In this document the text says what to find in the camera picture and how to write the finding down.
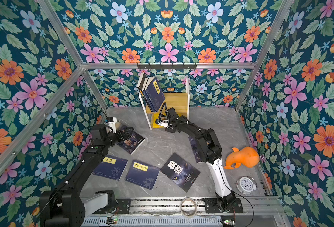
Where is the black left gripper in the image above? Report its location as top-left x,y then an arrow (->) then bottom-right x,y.
101,126 -> 133,148

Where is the dark portrait book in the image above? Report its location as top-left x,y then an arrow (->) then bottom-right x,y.
117,131 -> 145,155
189,137 -> 202,164

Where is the blue book yellow label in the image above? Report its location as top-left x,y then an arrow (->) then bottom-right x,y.
143,76 -> 156,113
147,77 -> 165,112

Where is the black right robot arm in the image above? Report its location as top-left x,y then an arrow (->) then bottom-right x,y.
155,108 -> 236,212

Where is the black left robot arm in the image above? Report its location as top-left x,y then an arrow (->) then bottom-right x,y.
39,124 -> 134,227

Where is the yellow book under shelf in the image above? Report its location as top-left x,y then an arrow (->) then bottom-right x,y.
151,112 -> 167,128

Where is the wooden white bookshelf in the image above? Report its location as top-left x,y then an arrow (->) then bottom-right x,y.
138,77 -> 190,130

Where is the black book on shelf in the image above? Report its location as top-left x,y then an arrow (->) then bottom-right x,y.
137,73 -> 150,107

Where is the black wolf cover book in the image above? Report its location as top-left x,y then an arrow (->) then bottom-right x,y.
161,153 -> 200,192

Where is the orange gourd toy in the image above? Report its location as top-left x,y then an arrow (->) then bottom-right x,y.
223,147 -> 260,170

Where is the white alarm clock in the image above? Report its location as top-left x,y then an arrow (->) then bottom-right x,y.
236,176 -> 257,194

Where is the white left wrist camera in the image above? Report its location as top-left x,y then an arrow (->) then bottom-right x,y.
105,117 -> 117,133

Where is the black hook rail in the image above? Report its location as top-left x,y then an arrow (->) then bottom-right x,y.
137,63 -> 197,70

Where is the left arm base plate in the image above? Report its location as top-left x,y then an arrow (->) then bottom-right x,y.
93,199 -> 132,215

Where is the tape roll ring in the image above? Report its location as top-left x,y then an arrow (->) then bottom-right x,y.
180,198 -> 198,218

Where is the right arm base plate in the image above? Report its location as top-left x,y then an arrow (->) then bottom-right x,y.
202,198 -> 243,213

